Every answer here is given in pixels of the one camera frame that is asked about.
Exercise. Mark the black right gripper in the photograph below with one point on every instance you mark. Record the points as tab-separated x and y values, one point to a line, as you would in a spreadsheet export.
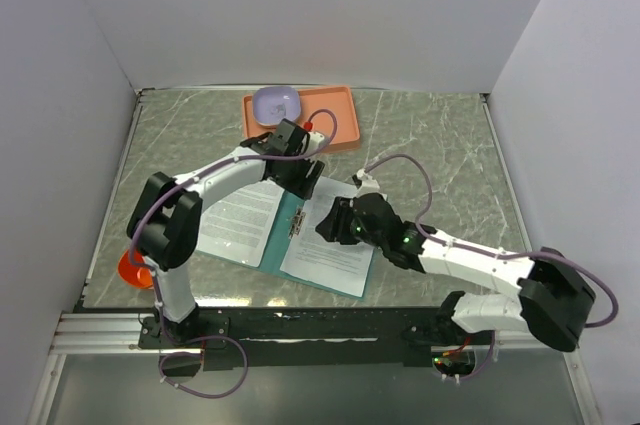
334	225

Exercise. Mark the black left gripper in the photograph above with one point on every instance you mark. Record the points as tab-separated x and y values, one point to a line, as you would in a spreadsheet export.
303	186

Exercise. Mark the metal folder clip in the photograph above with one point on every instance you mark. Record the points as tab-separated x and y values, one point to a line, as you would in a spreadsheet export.
296	222

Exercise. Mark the teal green file folder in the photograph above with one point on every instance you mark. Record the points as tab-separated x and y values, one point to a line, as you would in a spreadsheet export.
278	241

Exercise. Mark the white printed paper sheets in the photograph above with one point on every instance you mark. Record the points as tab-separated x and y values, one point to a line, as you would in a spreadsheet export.
341	268

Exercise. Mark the single white printed sheet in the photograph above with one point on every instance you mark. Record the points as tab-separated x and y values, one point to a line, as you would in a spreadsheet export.
237	227

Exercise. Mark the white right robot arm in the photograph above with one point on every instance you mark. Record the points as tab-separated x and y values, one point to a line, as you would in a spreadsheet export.
541	293

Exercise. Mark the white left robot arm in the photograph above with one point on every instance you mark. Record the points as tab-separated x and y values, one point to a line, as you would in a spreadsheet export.
164	226

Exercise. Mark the salmon pink tray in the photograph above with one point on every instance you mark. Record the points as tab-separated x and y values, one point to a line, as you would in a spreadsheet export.
337	99

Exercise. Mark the lavender square bowl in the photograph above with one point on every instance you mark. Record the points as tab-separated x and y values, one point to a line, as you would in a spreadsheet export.
270	105

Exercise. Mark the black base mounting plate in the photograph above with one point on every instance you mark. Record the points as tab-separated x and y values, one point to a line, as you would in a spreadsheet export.
232	337

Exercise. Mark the orange plastic cup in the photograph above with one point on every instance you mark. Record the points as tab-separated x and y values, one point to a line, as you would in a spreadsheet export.
134	275

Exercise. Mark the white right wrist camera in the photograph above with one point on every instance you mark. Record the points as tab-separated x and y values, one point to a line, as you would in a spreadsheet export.
365	184

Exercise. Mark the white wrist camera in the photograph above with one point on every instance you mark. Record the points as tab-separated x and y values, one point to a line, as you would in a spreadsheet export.
365	184
313	141

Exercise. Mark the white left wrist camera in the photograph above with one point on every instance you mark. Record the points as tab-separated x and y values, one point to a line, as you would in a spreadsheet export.
313	141

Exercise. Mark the aluminium frame rail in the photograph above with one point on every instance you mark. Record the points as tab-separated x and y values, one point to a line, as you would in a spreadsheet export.
97	333

